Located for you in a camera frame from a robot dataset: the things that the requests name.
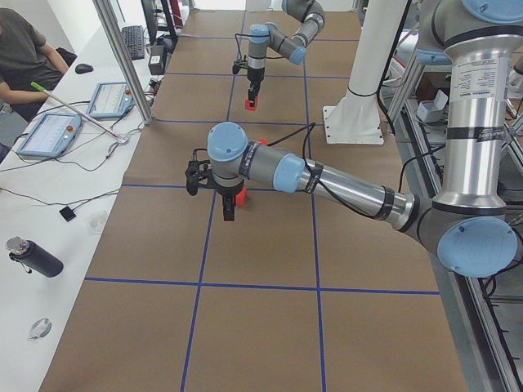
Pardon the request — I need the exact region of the white column pedestal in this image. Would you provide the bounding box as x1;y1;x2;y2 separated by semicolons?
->
323;0;409;145

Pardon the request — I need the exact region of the black computer mouse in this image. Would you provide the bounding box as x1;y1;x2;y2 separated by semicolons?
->
74;63;93;74

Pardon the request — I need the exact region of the blue teach pendant near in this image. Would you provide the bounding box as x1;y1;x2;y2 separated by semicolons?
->
16;114;82;158

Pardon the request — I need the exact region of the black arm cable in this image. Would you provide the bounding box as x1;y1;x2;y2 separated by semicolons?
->
267;123;385;219

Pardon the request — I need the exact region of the small black square pad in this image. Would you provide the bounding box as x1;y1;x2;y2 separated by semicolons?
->
59;206;77;222

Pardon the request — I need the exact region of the blue teach pendant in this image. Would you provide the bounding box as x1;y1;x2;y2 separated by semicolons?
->
16;114;82;158
87;82;133;120

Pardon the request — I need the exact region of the aluminium frame post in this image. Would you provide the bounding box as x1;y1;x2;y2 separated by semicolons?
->
92;0;152;125

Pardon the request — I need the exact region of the seated person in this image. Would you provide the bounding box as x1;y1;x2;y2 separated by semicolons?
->
1;8;69;122

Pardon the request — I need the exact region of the black keyboard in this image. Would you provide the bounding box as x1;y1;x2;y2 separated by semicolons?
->
121;25;145;60

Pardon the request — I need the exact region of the metal rod green tip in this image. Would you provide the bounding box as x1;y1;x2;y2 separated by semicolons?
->
30;82;129;144

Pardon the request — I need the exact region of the blue teach pendant far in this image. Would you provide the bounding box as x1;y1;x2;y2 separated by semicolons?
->
87;82;133;120

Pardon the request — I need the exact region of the black power adapter box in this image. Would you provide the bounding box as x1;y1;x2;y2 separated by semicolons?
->
148;44;166;75

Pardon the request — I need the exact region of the black water bottle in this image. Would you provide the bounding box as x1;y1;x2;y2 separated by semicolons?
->
6;237;64;278

